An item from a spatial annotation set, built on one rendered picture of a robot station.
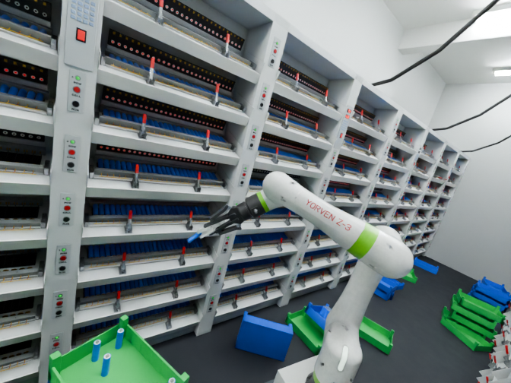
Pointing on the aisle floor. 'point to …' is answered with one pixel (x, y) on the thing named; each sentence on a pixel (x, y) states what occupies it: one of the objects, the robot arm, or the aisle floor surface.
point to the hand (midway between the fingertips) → (206, 230)
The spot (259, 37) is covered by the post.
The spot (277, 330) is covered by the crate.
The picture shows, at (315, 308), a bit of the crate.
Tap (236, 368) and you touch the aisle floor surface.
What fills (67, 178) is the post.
